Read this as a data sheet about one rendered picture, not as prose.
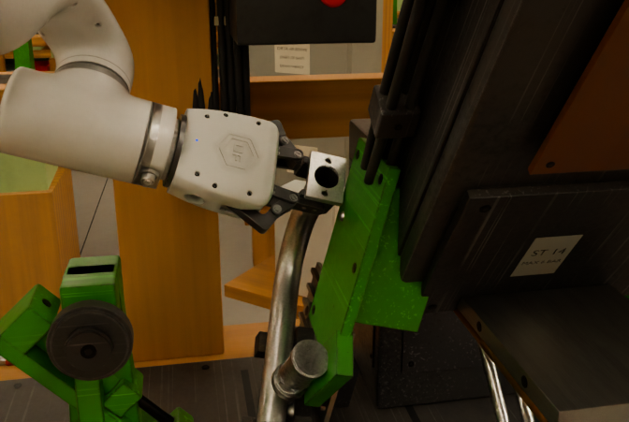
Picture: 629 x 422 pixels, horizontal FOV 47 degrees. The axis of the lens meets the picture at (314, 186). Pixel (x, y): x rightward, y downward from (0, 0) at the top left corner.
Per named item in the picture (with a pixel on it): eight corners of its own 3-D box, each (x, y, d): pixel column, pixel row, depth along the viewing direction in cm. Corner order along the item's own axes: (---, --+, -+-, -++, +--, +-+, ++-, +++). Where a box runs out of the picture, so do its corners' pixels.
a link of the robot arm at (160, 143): (140, 164, 67) (172, 171, 68) (157, 85, 71) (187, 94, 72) (126, 200, 74) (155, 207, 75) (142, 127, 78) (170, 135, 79)
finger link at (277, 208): (273, 209, 73) (335, 224, 75) (276, 181, 74) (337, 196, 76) (263, 221, 75) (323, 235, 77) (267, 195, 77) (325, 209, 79)
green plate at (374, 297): (407, 383, 72) (472, 184, 67) (327, 372, 70) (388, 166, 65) (376, 327, 83) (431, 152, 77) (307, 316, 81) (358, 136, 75)
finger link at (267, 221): (241, 239, 71) (288, 221, 74) (208, 171, 73) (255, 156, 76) (238, 243, 72) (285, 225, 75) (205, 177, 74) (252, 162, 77)
